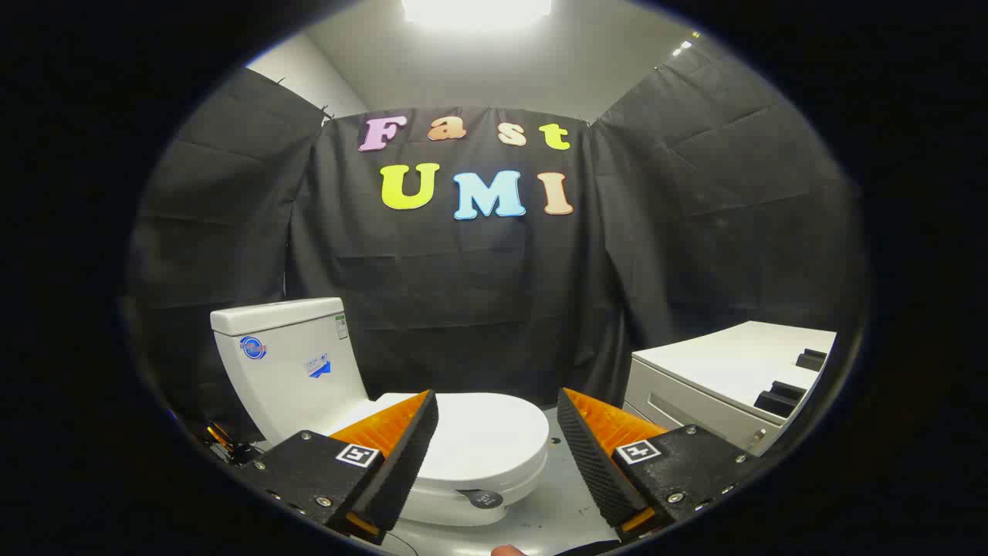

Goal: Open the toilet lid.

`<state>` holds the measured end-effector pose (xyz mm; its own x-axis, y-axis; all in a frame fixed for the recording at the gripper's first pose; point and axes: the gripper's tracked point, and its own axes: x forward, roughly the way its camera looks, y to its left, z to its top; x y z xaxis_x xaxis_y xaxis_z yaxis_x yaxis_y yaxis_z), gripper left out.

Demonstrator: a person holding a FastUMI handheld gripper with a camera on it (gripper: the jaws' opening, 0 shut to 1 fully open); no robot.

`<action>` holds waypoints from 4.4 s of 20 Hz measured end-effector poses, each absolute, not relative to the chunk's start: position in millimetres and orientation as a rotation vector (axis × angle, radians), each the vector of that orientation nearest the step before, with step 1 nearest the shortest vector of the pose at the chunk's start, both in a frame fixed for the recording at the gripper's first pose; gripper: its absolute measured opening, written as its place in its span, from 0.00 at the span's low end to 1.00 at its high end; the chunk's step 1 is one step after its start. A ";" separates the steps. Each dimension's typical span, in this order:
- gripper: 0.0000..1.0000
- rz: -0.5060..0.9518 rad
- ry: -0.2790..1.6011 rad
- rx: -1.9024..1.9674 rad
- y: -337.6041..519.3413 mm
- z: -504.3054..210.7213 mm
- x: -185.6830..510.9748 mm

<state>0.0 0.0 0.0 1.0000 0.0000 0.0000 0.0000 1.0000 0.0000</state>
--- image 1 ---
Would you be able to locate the white toilet lid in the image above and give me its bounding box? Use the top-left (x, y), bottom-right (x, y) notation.
top-left (374, 392), bottom-right (550, 490)

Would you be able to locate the black backdrop cloth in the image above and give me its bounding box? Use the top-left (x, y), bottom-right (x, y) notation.
top-left (127, 42), bottom-right (869, 464)

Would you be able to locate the white cabinet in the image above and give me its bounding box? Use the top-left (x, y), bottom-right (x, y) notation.
top-left (621, 320), bottom-right (838, 457)

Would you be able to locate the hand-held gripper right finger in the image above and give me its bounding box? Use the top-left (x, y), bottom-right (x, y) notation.
top-left (557, 388), bottom-right (762, 544)

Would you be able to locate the white toilet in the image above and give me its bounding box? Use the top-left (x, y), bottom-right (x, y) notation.
top-left (210, 297), bottom-right (550, 528)

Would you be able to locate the ceiling light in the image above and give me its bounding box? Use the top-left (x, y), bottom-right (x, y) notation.
top-left (401, 0), bottom-right (553, 29)

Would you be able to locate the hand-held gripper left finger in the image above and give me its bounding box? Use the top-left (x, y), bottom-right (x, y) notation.
top-left (232, 390), bottom-right (439, 546)

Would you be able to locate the orange and black tool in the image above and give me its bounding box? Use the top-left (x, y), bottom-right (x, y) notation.
top-left (204, 421), bottom-right (260, 465)

